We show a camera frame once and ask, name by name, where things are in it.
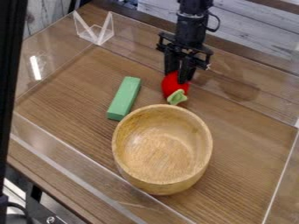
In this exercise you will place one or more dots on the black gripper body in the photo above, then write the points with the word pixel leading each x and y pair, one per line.
pixel 185 41

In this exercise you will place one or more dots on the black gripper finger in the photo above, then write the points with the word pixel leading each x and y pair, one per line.
pixel 171 62
pixel 187 70

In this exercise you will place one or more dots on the red plush strawberry toy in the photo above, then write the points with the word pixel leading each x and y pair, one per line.
pixel 175 92

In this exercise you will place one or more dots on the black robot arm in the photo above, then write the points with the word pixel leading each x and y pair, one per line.
pixel 195 7

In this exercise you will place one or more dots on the green rectangular block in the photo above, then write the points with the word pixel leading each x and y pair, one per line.
pixel 124 98

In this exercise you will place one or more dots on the wooden bowl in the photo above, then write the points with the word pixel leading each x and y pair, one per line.
pixel 161 147

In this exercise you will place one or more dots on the clear acrylic corner bracket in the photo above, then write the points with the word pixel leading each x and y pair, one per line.
pixel 95 34

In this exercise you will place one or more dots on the black vertical foreground post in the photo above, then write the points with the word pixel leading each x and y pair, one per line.
pixel 12 16

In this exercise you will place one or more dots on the clear acrylic front wall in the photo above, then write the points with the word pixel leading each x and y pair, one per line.
pixel 80 183

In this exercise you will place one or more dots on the black metal table leg bracket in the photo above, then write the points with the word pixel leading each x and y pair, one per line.
pixel 40 215

